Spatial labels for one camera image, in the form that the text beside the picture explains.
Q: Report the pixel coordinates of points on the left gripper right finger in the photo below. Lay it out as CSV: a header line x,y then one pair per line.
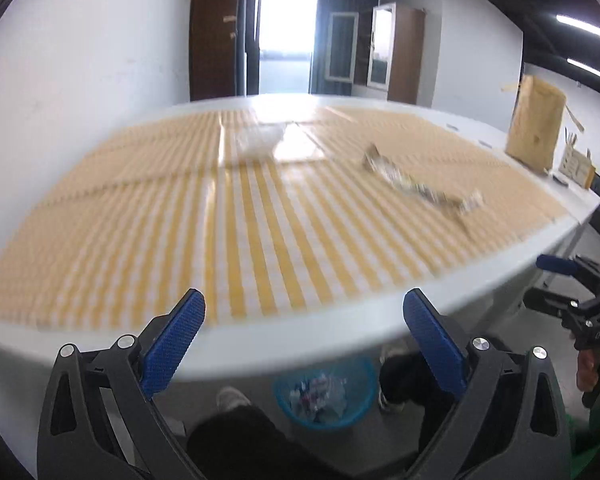
x,y
507,421

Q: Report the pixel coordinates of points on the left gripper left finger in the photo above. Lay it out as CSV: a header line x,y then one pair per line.
x,y
99,419

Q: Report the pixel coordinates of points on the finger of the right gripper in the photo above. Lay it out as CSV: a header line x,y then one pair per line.
x,y
557,265
549,303

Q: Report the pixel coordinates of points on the white blue carton trash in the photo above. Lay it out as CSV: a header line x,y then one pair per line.
x,y
319,400

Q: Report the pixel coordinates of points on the blue mesh trash basket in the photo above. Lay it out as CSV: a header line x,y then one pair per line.
x,y
361,388

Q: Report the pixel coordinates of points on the person's right hand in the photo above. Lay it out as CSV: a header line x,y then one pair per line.
x,y
587,374

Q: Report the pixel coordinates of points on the green right sleeve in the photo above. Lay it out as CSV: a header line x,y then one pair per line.
x,y
585,447

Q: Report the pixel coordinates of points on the white box with sticks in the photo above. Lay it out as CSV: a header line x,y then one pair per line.
x,y
576,166

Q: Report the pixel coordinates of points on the right white sneaker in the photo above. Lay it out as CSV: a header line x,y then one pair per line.
x,y
395,362

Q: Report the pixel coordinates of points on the white sneaker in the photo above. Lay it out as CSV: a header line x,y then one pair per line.
x,y
230,398
395,362

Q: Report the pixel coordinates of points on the left white sneaker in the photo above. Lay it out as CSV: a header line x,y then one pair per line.
x,y
230,398

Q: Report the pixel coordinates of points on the brown paper bag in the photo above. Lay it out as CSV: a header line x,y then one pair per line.
x,y
533,133

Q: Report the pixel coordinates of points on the ceiling light strip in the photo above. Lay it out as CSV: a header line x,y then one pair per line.
x,y
578,24

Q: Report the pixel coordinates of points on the yellow checkered tablecloth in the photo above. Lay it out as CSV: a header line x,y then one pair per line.
x,y
165,207

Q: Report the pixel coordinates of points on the cabinet with glass doors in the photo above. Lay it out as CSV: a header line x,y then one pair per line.
x,y
389,57

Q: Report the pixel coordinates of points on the crumpled clear plastic wrap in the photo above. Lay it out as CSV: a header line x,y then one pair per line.
x,y
257,141

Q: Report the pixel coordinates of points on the dark blue curtain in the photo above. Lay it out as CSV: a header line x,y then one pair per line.
x,y
335,44

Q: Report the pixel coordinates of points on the balcony glass door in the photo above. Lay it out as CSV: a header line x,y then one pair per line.
x,y
284,38

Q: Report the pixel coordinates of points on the brown wooden wardrobe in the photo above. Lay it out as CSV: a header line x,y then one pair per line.
x,y
212,49

